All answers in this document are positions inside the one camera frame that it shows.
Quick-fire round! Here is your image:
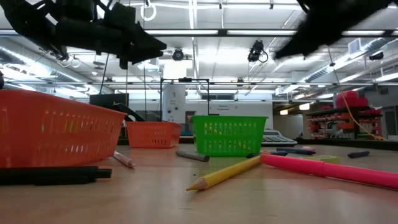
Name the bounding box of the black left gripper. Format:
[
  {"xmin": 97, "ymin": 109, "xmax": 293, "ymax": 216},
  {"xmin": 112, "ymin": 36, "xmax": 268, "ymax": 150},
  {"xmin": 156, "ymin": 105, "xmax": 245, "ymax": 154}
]
[{"xmin": 55, "ymin": 0, "xmax": 168, "ymax": 70}]

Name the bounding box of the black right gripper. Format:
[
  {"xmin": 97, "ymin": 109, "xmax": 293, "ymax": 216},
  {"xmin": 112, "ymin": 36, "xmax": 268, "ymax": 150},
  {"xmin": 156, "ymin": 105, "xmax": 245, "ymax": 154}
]
[{"xmin": 273, "ymin": 0, "xmax": 393, "ymax": 60}]

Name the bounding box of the green slotted plastic bin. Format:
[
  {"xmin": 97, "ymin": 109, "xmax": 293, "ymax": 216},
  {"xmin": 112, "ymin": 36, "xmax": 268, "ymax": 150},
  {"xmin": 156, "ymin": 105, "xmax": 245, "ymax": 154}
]
[{"xmin": 190, "ymin": 115, "xmax": 269, "ymax": 157}]

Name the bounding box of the pale pink pencil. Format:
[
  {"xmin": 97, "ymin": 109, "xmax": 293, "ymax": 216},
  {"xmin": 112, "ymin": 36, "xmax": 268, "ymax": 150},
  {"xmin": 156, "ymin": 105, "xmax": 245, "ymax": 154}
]
[{"xmin": 112, "ymin": 151, "xmax": 136, "ymax": 170}]

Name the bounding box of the yellow eraser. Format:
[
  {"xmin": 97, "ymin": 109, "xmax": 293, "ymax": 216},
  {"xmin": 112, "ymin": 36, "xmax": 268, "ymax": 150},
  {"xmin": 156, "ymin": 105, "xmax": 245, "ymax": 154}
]
[{"xmin": 305, "ymin": 155, "xmax": 342, "ymax": 165}]

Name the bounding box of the grey crayon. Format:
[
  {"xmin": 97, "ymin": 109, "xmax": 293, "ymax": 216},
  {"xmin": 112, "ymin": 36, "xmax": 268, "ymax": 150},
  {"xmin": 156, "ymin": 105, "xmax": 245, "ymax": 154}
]
[{"xmin": 175, "ymin": 150, "xmax": 211, "ymax": 163}]

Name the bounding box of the neon orange highlighter pen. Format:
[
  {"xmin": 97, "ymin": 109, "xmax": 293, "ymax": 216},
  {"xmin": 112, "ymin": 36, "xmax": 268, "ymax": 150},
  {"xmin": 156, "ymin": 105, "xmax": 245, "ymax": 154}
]
[{"xmin": 259, "ymin": 153, "xmax": 398, "ymax": 191}]

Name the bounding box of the yellow pencil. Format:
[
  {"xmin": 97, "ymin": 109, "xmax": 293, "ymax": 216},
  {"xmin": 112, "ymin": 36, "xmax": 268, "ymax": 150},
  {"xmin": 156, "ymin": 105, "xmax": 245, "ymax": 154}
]
[{"xmin": 186, "ymin": 151, "xmax": 271, "ymax": 192}]

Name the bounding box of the black pen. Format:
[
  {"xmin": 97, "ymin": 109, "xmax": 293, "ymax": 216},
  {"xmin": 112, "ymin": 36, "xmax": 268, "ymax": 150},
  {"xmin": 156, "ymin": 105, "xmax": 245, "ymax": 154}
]
[{"xmin": 0, "ymin": 166, "xmax": 113, "ymax": 187}]

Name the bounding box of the shelf rack with red bins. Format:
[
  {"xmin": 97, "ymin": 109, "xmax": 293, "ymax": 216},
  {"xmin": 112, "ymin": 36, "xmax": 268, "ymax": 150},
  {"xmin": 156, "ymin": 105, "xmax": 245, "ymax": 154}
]
[{"xmin": 305, "ymin": 105, "xmax": 384, "ymax": 140}]

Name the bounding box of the round black ceiling fixture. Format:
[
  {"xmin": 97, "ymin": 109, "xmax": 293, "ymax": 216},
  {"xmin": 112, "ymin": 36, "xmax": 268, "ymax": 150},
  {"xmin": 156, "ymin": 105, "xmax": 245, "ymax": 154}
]
[{"xmin": 171, "ymin": 47, "xmax": 185, "ymax": 62}]

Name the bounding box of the white machine cabinet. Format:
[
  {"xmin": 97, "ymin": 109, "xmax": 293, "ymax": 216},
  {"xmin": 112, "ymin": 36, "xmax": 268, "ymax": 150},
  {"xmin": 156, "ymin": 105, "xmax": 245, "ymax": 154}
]
[{"xmin": 162, "ymin": 84, "xmax": 187, "ymax": 124}]

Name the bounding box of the black monitor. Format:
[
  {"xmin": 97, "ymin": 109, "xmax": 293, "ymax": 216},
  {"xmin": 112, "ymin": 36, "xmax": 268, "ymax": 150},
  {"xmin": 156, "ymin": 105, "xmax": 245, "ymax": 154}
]
[{"xmin": 89, "ymin": 93, "xmax": 130, "ymax": 110}]

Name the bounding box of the black hole punch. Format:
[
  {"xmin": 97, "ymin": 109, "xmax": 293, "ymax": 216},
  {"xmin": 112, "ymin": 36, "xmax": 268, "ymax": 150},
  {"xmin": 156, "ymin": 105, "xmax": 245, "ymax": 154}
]
[{"xmin": 111, "ymin": 103, "xmax": 146, "ymax": 123}]

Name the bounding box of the red storage box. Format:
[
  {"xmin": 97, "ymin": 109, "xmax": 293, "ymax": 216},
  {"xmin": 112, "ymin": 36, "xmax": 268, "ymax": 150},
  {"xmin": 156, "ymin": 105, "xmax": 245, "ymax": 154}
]
[{"xmin": 335, "ymin": 90, "xmax": 369, "ymax": 108}]

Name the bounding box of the small orange slotted bin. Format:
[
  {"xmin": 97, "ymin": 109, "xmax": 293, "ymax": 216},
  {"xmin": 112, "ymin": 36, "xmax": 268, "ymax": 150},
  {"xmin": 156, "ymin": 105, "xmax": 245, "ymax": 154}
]
[{"xmin": 125, "ymin": 121, "xmax": 183, "ymax": 149}]

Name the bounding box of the grey desk calculator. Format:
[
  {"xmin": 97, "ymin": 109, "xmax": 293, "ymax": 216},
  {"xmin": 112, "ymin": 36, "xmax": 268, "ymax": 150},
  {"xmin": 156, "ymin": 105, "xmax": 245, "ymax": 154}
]
[{"xmin": 261, "ymin": 129, "xmax": 299, "ymax": 147}]

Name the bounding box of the large orange slotted bin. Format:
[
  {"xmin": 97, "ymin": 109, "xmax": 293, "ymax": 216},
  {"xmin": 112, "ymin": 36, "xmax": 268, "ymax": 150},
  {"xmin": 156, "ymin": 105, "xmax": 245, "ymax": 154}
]
[{"xmin": 0, "ymin": 89, "xmax": 127, "ymax": 169}]

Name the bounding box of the white hanging ring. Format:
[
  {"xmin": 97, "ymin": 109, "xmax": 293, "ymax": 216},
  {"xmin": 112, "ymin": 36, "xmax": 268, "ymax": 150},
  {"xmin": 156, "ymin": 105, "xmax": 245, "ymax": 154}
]
[{"xmin": 140, "ymin": 2, "xmax": 157, "ymax": 22}]

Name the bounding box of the black overhead camera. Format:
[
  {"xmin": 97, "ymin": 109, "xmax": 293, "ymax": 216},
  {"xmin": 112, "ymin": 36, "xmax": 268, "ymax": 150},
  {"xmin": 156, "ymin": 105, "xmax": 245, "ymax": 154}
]
[{"xmin": 247, "ymin": 39, "xmax": 269, "ymax": 63}]

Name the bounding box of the black metal background frame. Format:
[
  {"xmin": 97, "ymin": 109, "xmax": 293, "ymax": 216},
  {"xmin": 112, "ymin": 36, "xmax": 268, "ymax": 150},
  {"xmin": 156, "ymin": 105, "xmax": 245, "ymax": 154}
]
[{"xmin": 159, "ymin": 77, "xmax": 211, "ymax": 123}]

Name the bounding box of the black metal table frame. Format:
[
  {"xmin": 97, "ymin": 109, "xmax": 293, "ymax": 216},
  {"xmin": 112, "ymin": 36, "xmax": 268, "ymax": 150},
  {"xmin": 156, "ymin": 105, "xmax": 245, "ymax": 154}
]
[{"xmin": 117, "ymin": 136, "xmax": 398, "ymax": 151}]

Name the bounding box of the yellow cable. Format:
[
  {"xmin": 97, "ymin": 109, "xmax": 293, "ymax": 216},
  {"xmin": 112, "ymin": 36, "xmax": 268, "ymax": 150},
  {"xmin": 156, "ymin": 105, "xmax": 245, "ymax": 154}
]
[{"xmin": 341, "ymin": 102, "xmax": 388, "ymax": 141}]

